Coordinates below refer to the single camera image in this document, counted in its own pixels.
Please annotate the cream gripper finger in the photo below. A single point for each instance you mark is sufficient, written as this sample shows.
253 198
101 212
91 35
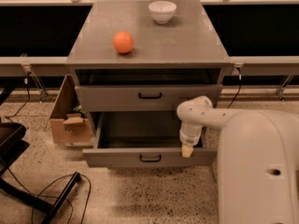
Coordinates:
186 150

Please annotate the grey drawer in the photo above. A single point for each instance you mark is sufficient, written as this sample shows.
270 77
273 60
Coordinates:
142 97
143 139

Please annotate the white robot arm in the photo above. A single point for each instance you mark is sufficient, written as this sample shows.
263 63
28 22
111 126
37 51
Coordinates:
258 158

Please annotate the grey top drawer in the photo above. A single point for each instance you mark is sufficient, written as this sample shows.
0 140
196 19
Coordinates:
142 97

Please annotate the grey drawer cabinet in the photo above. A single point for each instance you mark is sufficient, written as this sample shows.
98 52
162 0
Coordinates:
185 51

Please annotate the cardboard box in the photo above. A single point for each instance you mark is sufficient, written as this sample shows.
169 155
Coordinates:
68 122

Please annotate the orange fruit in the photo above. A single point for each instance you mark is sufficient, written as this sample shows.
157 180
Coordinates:
123 42

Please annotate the white bowl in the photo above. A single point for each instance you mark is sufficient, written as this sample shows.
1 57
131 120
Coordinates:
162 11

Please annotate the black chair base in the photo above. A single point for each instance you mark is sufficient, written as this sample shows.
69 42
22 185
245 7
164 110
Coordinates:
12 144

